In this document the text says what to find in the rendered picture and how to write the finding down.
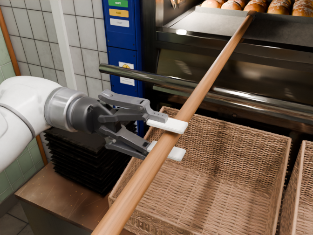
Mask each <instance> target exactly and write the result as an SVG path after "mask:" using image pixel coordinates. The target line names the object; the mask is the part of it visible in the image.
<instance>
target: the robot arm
mask: <svg viewBox="0 0 313 235"><path fill-rule="evenodd" d="M98 98H99V99H95V98H91V97H88V95H87V94H86V93H84V92H81V91H77V90H73V89H70V88H67V87H62V86H60V85H59V84H58V83H56V82H53V81H50V80H47V79H44V78H39V77H34V76H14V77H11V78H8V79H6V80H5V81H3V82H2V83H1V85H0V173H1V172H3V171H4V170H5V169H6V168H7V167H8V166H9V165H11V164H12V163H13V162H14V161H15V160H16V159H17V158H18V157H19V156H20V154H21V153H22V152H23V151H24V150H25V148H26V146H27V145H28V144H29V143H30V142H31V141H32V140H33V139H34V138H35V137H36V136H37V135H39V134H40V133H42V132H43V131H45V130H47V129H49V128H51V127H52V126H53V127H55V128H60V129H63V130H66V131H69V132H77V131H81V132H84V133H87V134H98V135H100V136H101V137H103V138H105V141H106V145H105V148H106V149H111V150H116V151H119V152H122V153H125V154H127V155H130V156H133V157H135V158H138V159H141V160H145V158H146V157H147V155H148V154H149V152H150V151H151V150H152V148H153V147H154V145H155V144H156V143H157V141H152V143H150V142H149V141H147V140H145V139H143V138H141V137H140V136H138V135H136V134H134V133H132V132H130V131H129V130H127V129H126V127H125V126H123V125H122V124H121V123H120V121H130V120H143V121H144V122H146V121H147V120H148V121H147V122H146V124H147V125H150V126H154V127H157V128H161V129H164V130H168V131H172V132H175V133H179V134H183V132H184V131H185V129H186V128H187V126H188V123H187V122H184V121H180V120H176V119H172V118H169V117H168V115H167V114H165V113H160V112H157V111H153V110H152V109H151V108H150V101H149V100H148V99H144V98H138V97H132V96H127V95H122V94H116V93H114V92H112V91H110V90H108V89H106V90H104V91H103V92H102V93H100V94H99V95H98ZM110 105H114V106H119V107H123V108H128V109H123V108H113V107H112V106H110ZM185 153H186V150H185V149H181V148H178V147H173V149H172V150H171V152H170V154H169V155H168V157H167V158H170V159H173V160H176V161H181V160H182V158H183V156H184V155H185Z"/></svg>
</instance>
